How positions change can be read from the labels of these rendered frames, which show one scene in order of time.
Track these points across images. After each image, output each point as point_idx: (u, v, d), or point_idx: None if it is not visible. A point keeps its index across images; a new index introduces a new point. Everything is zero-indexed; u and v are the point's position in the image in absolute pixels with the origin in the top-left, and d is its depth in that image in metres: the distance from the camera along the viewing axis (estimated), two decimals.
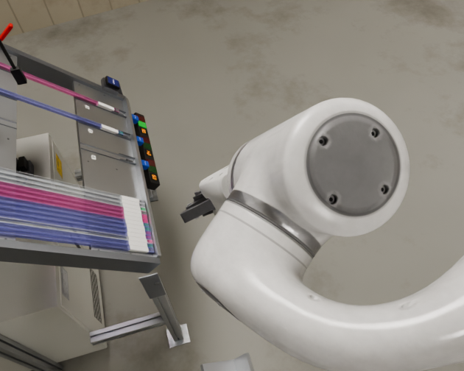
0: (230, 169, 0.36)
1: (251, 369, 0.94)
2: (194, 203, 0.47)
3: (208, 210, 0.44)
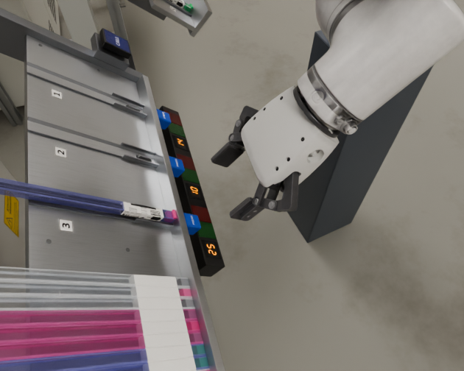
0: None
1: None
2: None
3: None
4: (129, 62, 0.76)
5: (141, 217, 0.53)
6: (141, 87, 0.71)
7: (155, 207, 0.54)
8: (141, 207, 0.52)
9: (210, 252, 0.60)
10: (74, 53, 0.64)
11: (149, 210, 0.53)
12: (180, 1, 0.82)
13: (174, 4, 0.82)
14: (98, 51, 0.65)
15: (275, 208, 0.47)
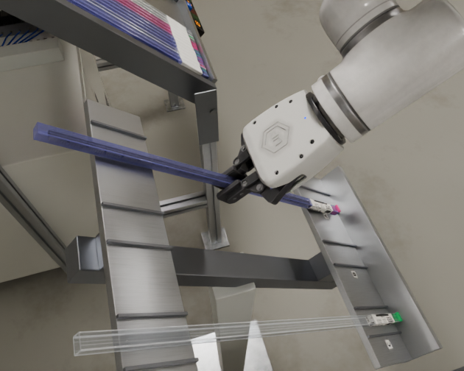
0: (344, 117, 0.43)
1: (348, 181, 0.73)
2: (260, 182, 0.50)
3: (292, 184, 0.48)
4: None
5: (319, 210, 0.67)
6: None
7: (326, 203, 0.68)
8: (320, 202, 0.67)
9: None
10: None
11: (325, 205, 0.67)
12: (391, 320, 0.59)
13: (383, 324, 0.59)
14: None
15: None
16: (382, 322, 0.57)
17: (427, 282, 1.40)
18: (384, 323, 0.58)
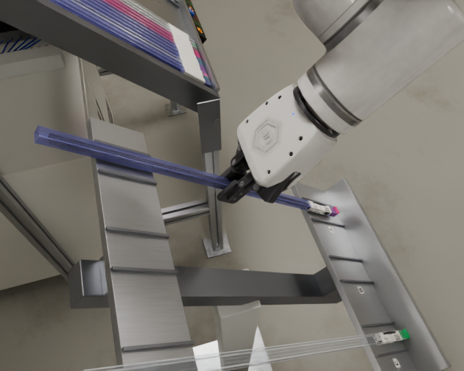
0: (330, 110, 0.42)
1: (353, 193, 0.72)
2: (256, 182, 0.50)
3: (287, 182, 0.48)
4: None
5: (318, 213, 0.67)
6: None
7: (325, 205, 0.69)
8: (318, 205, 0.67)
9: None
10: None
11: (323, 207, 0.68)
12: (398, 338, 0.58)
13: (390, 343, 0.58)
14: None
15: None
16: (389, 340, 0.56)
17: (431, 289, 1.39)
18: (392, 341, 0.57)
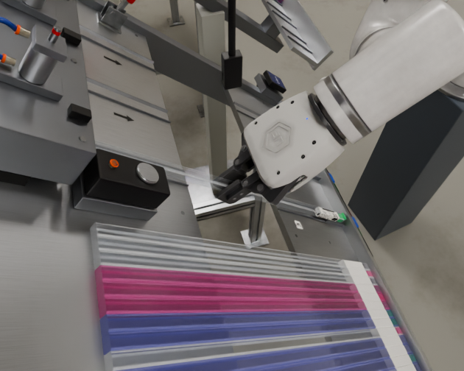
0: (346, 118, 0.44)
1: None
2: (261, 182, 0.50)
3: (292, 184, 0.49)
4: None
5: None
6: None
7: None
8: None
9: None
10: (249, 90, 0.83)
11: None
12: (336, 216, 0.71)
13: (329, 219, 0.71)
14: (266, 89, 0.84)
15: None
16: (328, 214, 0.69)
17: (371, 136, 1.81)
18: (330, 216, 0.70)
